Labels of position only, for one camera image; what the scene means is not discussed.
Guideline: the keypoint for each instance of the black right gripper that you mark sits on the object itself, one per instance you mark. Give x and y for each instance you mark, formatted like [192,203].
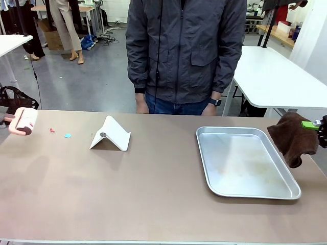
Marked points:
[324,132]

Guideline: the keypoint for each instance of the brown cloth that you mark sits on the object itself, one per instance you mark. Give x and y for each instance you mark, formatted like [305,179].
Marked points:
[291,137]

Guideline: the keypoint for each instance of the pink lint roller black grip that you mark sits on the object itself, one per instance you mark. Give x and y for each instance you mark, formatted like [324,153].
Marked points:
[25,120]

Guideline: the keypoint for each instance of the person left forearm grey sleeve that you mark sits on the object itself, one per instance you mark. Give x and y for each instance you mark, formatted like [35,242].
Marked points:
[224,76]

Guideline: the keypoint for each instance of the person right forearm grey sleeve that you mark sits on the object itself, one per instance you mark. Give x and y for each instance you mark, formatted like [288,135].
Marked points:
[138,74]

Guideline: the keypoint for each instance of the person left hand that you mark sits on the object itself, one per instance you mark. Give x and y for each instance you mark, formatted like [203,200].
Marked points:
[210,109]

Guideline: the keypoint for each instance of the person right hand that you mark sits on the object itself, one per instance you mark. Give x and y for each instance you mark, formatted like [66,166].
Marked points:
[141,103]

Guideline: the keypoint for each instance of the large white table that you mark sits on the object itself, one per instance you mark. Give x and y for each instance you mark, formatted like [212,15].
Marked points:
[276,76]

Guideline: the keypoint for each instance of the silver metal tray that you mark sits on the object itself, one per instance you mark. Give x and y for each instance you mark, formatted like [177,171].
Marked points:
[247,163]

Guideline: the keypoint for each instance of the black wrist watch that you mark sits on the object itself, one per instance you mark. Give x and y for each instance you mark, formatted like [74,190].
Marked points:
[215,102]

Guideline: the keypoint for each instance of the dark bottle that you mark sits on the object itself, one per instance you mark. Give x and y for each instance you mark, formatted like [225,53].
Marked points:
[293,30]

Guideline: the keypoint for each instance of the wooden workbench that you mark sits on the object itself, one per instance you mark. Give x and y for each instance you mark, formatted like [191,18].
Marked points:
[277,33]

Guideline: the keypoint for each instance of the white box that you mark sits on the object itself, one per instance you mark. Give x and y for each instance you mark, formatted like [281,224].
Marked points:
[284,25]

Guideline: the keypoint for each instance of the black tripod pole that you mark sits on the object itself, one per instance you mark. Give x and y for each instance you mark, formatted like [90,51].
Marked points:
[268,23]

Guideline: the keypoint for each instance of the person in red top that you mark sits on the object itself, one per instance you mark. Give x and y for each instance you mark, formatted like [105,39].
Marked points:
[282,12]

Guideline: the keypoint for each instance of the blue jeans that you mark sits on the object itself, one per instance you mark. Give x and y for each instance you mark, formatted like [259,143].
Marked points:
[166,107]

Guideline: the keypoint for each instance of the person in grey jacket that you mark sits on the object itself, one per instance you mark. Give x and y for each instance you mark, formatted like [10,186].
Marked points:
[184,46]

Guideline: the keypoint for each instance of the white folded stand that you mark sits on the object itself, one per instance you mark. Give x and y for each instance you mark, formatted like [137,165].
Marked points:
[112,132]

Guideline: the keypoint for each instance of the blue plastic bag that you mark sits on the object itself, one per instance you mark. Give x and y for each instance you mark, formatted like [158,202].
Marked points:
[88,42]

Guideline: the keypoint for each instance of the blue paper scrap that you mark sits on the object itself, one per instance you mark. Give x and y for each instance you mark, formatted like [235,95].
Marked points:
[67,135]

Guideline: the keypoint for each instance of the wooden desk white legs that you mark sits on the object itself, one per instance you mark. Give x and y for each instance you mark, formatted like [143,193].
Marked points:
[85,9]

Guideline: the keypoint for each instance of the person in beige trousers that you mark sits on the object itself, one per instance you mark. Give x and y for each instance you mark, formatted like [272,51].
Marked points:
[64,28]

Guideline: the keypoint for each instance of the brown cardboard box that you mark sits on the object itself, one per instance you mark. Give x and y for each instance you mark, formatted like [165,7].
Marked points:
[52,38]

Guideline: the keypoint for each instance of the person in black clothes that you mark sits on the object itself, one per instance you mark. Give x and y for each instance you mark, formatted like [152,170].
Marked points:
[30,33]

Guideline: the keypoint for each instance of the black stand pole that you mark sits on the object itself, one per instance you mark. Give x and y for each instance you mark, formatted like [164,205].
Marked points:
[24,18]

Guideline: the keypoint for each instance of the small white table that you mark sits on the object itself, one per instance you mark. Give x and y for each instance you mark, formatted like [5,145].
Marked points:
[12,43]

